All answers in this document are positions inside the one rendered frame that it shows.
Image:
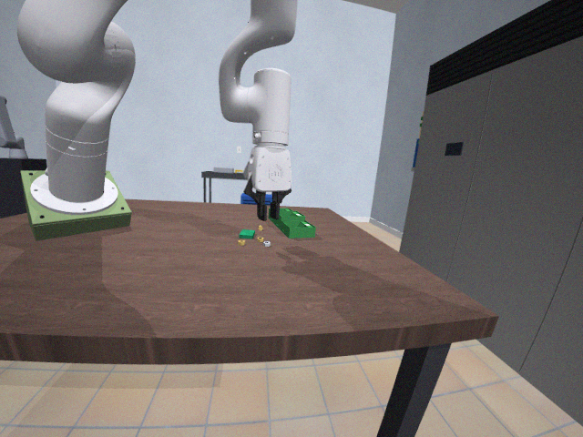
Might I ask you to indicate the green bin rack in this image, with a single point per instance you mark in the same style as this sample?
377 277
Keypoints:
293 224

